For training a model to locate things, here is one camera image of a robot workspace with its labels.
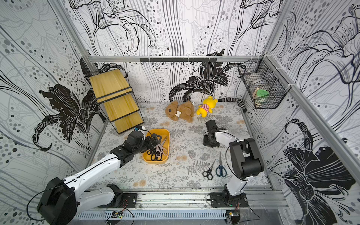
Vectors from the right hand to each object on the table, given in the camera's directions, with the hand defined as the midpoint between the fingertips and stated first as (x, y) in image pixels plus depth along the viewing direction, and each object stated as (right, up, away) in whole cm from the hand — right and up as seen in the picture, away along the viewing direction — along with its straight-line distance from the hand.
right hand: (209, 140), depth 97 cm
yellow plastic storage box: (-32, +6, 0) cm, 33 cm away
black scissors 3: (-32, -6, -11) cm, 34 cm away
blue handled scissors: (+4, -16, -13) cm, 21 cm away
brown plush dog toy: (-17, +21, +4) cm, 27 cm away
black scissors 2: (-34, -7, -11) cm, 36 cm away
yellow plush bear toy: (+2, +27, +13) cm, 30 cm away
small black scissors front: (-3, -17, -15) cm, 23 cm away
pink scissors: (-33, -4, -8) cm, 35 cm away
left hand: (-33, +2, -13) cm, 36 cm away
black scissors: (-38, -8, -8) cm, 40 cm away
